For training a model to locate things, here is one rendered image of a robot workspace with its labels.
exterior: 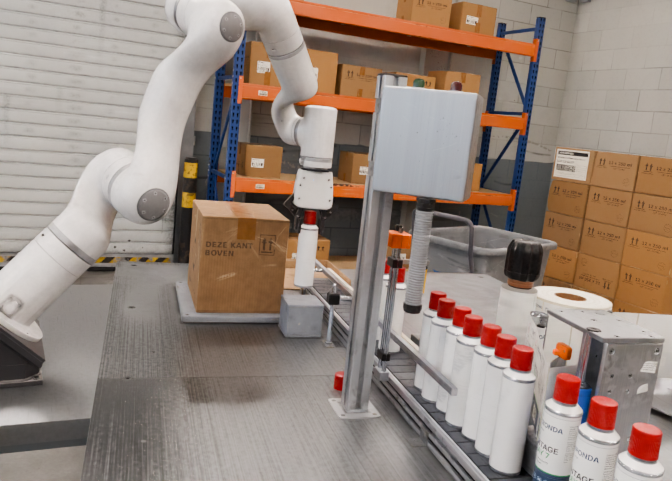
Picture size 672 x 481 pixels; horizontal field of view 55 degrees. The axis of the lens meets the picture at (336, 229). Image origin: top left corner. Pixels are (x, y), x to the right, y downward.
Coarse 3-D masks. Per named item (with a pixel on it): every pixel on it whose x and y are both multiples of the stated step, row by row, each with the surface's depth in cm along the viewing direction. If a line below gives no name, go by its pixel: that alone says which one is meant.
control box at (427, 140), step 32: (384, 96) 115; (416, 96) 114; (448, 96) 112; (480, 96) 114; (384, 128) 116; (416, 128) 114; (448, 128) 113; (384, 160) 117; (416, 160) 115; (448, 160) 113; (416, 192) 116; (448, 192) 114
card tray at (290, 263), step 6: (288, 264) 247; (294, 264) 248; (324, 264) 251; (330, 264) 247; (288, 270) 243; (294, 270) 244; (336, 270) 239; (288, 276) 234; (294, 276) 235; (318, 276) 239; (324, 276) 240; (342, 276) 232; (288, 282) 226; (348, 282) 225; (288, 288) 218; (294, 288) 219
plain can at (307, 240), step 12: (312, 216) 170; (312, 228) 170; (300, 240) 171; (312, 240) 170; (300, 252) 171; (312, 252) 171; (300, 264) 171; (312, 264) 172; (300, 276) 171; (312, 276) 173
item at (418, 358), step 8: (320, 264) 201; (328, 272) 191; (336, 280) 183; (344, 288) 175; (392, 336) 141; (400, 336) 139; (400, 344) 137; (408, 344) 135; (408, 352) 132; (416, 352) 130; (416, 360) 129; (424, 360) 126; (424, 368) 125; (432, 368) 123; (432, 376) 121; (440, 376) 119; (440, 384) 118; (448, 384) 116; (448, 392) 115; (456, 392) 114
